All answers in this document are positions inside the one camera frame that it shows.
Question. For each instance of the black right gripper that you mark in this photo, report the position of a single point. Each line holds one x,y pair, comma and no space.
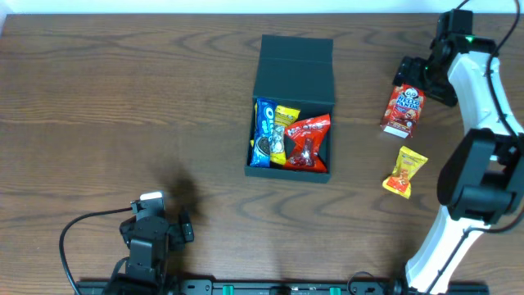
408,70

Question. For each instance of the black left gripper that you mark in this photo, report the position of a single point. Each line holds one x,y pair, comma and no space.
180,227

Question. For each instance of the red Hello Panda box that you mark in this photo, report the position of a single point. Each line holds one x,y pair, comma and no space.
403,111

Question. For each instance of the blue Oreo cookie pack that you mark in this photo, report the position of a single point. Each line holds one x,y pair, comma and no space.
264,124

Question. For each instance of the yellow snack bag with window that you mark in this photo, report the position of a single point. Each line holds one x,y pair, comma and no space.
274,145

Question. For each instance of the dark green box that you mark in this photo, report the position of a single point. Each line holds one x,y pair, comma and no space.
297,73

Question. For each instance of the red Hacks candy bag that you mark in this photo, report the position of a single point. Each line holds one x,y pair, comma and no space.
307,135

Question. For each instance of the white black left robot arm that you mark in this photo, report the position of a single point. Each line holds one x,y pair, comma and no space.
150,239

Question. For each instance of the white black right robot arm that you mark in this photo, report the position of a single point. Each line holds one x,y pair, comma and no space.
483,179

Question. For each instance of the yellow peanut butter wafer pack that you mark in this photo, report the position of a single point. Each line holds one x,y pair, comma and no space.
408,163

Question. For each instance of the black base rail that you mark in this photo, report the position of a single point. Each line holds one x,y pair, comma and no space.
357,286

